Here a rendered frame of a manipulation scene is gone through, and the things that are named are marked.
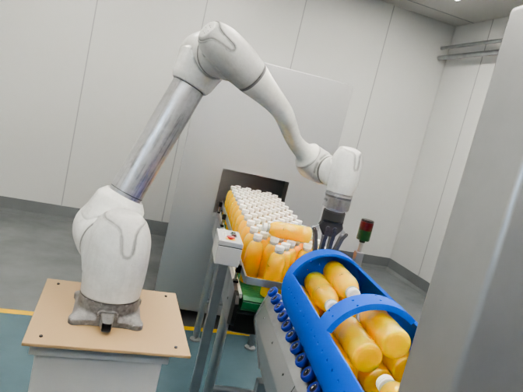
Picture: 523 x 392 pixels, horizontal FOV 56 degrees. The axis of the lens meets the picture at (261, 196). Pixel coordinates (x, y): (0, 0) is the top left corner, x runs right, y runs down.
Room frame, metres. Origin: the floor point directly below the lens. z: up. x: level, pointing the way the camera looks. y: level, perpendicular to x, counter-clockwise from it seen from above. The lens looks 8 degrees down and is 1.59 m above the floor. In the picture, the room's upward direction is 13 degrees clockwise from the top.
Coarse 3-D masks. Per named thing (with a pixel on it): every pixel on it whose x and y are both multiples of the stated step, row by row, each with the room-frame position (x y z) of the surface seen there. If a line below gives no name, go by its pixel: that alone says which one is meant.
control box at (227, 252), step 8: (216, 232) 2.05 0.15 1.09; (216, 240) 1.97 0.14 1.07; (224, 240) 1.90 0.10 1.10; (232, 240) 1.93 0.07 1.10; (240, 240) 1.96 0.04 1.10; (216, 248) 1.91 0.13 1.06; (224, 248) 1.89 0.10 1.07; (232, 248) 1.90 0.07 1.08; (240, 248) 1.90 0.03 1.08; (216, 256) 1.89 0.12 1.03; (224, 256) 1.89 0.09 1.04; (232, 256) 1.90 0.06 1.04; (224, 264) 1.90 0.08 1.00; (232, 264) 1.90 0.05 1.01
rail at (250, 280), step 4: (248, 280) 1.88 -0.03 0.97; (252, 280) 1.89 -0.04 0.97; (256, 280) 1.89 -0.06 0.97; (260, 280) 1.89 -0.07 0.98; (264, 280) 1.89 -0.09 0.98; (268, 280) 1.90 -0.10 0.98; (248, 284) 1.88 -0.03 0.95; (252, 284) 1.89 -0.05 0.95; (256, 284) 1.89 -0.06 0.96; (260, 284) 1.89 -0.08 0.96; (264, 284) 1.90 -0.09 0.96; (268, 284) 1.90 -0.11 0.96; (272, 284) 1.90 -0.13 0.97; (276, 284) 1.90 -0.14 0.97; (280, 284) 1.91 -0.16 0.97; (280, 288) 1.91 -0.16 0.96
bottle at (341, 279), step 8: (328, 264) 1.55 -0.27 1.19; (336, 264) 1.53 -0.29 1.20; (328, 272) 1.51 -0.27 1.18; (336, 272) 1.47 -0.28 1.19; (344, 272) 1.45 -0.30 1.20; (328, 280) 1.49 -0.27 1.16; (336, 280) 1.43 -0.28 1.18; (344, 280) 1.41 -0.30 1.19; (352, 280) 1.41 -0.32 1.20; (336, 288) 1.42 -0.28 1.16; (344, 288) 1.39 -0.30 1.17; (344, 296) 1.39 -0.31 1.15
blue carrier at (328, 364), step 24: (312, 264) 1.58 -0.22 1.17; (288, 288) 1.48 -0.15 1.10; (360, 288) 1.61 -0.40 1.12; (288, 312) 1.45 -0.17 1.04; (312, 312) 1.23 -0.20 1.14; (336, 312) 1.14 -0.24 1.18; (360, 312) 1.13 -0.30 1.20; (312, 336) 1.16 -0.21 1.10; (312, 360) 1.14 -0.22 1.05; (336, 360) 1.00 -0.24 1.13; (336, 384) 0.95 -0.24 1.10
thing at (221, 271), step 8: (216, 272) 1.98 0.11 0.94; (224, 272) 1.98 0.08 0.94; (216, 280) 1.97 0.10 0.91; (224, 280) 1.98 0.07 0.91; (216, 288) 1.97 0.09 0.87; (216, 296) 1.98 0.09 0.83; (216, 304) 1.98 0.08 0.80; (208, 312) 1.97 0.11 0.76; (216, 312) 1.98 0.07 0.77; (208, 320) 1.97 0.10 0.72; (208, 328) 1.98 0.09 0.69; (208, 336) 1.98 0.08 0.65; (200, 344) 1.98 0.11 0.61; (208, 344) 1.98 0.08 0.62; (200, 352) 1.97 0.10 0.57; (200, 360) 1.97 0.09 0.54; (200, 368) 1.98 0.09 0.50; (192, 376) 1.99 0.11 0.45; (200, 376) 1.98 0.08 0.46; (192, 384) 1.97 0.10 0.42; (200, 384) 1.98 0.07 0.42
